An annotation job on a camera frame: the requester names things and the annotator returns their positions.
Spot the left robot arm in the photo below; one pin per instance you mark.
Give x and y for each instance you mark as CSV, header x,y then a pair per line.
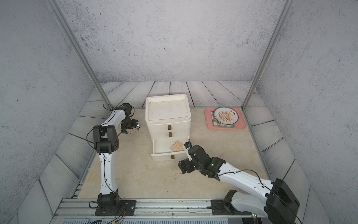
x,y
106,143

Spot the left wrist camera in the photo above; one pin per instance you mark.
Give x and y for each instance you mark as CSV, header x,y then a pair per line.
x,y
127,108

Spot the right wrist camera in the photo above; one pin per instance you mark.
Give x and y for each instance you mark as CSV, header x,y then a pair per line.
x,y
188,146

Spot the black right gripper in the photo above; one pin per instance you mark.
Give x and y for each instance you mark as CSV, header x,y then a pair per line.
x,y
182,166

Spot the aluminium frame post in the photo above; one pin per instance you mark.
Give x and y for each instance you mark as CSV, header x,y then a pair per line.
x,y
269,49
56,11

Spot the white drawer cabinet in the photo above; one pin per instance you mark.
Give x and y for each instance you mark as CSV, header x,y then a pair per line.
x,y
168,116

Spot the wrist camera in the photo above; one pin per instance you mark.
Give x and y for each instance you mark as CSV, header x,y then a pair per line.
x,y
188,146
127,108

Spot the aluminium frame post left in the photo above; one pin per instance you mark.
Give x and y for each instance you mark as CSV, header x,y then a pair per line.
x,y
56,11

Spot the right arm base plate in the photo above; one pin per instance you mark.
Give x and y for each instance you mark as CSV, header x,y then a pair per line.
x,y
221,207

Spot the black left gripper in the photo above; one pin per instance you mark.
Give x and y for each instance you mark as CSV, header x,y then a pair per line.
x,y
135,125

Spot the patterned sticky pad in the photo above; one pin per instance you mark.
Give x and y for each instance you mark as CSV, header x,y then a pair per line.
x,y
132,131
177,146

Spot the white bottom drawer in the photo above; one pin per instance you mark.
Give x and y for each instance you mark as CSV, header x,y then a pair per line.
x,y
162,149

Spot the pink plastic tray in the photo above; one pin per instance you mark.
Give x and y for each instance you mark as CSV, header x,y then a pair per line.
x,y
240,124

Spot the white patterned plate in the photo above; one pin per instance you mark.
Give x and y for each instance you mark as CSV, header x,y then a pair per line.
x,y
226,115

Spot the green checkered cloth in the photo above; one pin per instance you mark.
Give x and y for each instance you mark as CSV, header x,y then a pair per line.
x,y
216,123

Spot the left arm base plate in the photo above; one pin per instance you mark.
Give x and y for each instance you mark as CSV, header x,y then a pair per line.
x,y
112,205

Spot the aluminium front rail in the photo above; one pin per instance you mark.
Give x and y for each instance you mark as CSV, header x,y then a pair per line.
x,y
86,208

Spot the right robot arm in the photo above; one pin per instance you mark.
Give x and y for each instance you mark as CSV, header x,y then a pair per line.
x,y
271,199

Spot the aluminium frame post right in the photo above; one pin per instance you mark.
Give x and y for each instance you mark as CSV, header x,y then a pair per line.
x,y
269,49

